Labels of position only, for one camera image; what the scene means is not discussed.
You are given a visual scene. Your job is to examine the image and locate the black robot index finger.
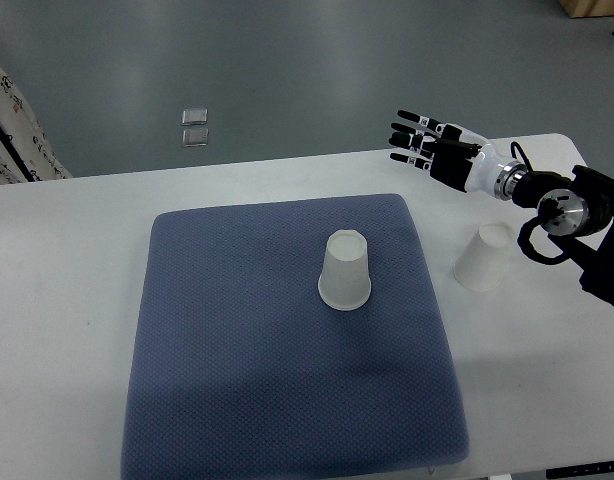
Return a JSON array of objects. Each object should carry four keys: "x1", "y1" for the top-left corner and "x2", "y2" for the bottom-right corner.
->
[{"x1": 396, "y1": 110, "x2": 448, "y2": 131}]

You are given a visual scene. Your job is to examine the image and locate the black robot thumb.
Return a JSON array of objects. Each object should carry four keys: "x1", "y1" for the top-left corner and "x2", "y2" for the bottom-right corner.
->
[{"x1": 442, "y1": 124, "x2": 482, "y2": 153}]

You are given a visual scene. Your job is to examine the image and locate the patterned white cloth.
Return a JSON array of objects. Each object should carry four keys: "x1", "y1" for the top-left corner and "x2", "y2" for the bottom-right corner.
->
[{"x1": 0, "y1": 66, "x2": 71, "y2": 185}]

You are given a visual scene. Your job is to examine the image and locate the upper silver floor plate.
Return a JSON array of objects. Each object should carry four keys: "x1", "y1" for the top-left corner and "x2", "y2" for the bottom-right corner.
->
[{"x1": 181, "y1": 107, "x2": 208, "y2": 125}]

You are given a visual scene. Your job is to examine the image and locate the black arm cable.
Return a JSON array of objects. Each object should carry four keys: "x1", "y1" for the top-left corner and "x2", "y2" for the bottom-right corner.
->
[{"x1": 509, "y1": 141, "x2": 571, "y2": 263}]

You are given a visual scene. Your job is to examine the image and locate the blue grey fabric mat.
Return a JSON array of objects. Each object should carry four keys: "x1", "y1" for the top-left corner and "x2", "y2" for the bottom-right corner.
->
[{"x1": 121, "y1": 194, "x2": 469, "y2": 479}]

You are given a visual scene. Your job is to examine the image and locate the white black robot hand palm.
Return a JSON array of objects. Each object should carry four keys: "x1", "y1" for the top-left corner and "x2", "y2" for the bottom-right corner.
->
[{"x1": 429, "y1": 137, "x2": 522, "y2": 199}]

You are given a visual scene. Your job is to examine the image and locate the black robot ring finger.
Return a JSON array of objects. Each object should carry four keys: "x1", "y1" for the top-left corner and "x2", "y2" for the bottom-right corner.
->
[{"x1": 389, "y1": 132, "x2": 437, "y2": 150}]

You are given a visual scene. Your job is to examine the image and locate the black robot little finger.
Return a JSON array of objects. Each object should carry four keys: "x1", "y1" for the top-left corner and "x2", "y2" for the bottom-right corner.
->
[{"x1": 390, "y1": 153, "x2": 432, "y2": 171}]

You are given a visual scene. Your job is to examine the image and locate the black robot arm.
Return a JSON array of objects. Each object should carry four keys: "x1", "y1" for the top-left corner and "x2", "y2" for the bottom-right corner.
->
[{"x1": 389, "y1": 110, "x2": 614, "y2": 306}]

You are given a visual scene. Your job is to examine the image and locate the wooden box corner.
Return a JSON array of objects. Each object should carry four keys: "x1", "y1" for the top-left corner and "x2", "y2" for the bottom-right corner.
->
[{"x1": 558, "y1": 0, "x2": 614, "y2": 19}]

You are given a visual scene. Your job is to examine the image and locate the white paper cup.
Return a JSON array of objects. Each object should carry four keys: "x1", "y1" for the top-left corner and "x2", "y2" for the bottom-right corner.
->
[
  {"x1": 453, "y1": 221, "x2": 513, "y2": 292},
  {"x1": 317, "y1": 230, "x2": 371, "y2": 311}
]

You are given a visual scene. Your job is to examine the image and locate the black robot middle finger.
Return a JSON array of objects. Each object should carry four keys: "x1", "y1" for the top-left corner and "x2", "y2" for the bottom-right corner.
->
[{"x1": 391, "y1": 122, "x2": 444, "y2": 140}]

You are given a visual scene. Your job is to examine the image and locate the black table edge strip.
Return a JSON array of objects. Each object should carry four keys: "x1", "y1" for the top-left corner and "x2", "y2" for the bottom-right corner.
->
[{"x1": 545, "y1": 460, "x2": 614, "y2": 479}]

